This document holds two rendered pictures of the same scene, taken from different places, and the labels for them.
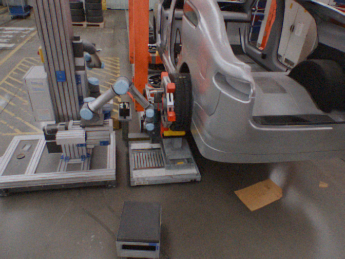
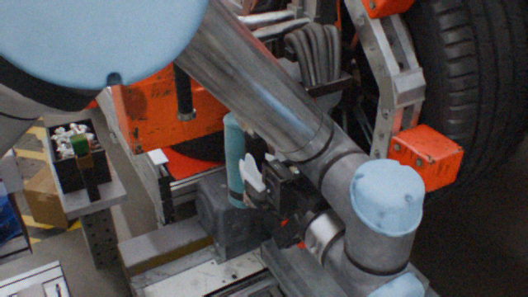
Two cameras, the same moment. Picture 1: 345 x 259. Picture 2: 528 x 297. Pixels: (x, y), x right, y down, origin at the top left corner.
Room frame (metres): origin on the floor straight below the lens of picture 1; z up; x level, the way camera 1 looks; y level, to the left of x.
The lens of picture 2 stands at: (1.79, 0.44, 1.31)
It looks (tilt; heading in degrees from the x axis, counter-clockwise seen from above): 35 degrees down; 343
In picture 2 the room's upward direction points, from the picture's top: straight up
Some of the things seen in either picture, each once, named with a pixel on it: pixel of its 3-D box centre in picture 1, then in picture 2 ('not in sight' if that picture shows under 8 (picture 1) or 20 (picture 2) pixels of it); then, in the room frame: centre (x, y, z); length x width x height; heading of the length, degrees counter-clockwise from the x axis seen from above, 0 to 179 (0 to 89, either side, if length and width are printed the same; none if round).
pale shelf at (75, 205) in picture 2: (125, 112); (81, 167); (3.06, 0.64, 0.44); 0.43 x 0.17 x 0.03; 12
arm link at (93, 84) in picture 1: (93, 84); not in sight; (2.67, 0.91, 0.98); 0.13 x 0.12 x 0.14; 88
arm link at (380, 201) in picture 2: (149, 114); (374, 206); (2.13, 0.20, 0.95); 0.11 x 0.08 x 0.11; 5
